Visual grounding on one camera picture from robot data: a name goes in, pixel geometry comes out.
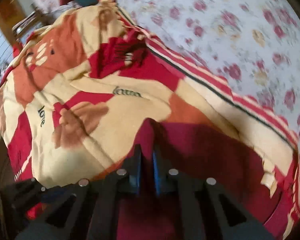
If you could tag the dark red garment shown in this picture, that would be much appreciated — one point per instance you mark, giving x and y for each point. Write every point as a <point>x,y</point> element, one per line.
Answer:
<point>202,160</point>

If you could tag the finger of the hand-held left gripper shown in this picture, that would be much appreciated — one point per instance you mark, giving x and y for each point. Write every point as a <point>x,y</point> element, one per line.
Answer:
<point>30,192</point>

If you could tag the white floral bed sheet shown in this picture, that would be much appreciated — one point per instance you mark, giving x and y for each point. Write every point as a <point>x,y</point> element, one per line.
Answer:
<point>215,17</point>

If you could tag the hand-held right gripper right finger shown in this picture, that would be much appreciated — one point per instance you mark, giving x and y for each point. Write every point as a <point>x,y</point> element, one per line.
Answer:
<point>156,172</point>

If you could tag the red cream orange printed blanket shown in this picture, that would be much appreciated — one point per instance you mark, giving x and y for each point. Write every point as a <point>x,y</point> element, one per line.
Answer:
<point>130,105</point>

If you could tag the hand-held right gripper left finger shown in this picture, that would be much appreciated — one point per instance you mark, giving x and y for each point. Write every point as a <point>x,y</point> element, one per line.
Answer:
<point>138,172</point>

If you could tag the wooden furniture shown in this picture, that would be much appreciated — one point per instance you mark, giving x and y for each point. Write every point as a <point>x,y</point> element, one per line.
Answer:
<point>8,12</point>

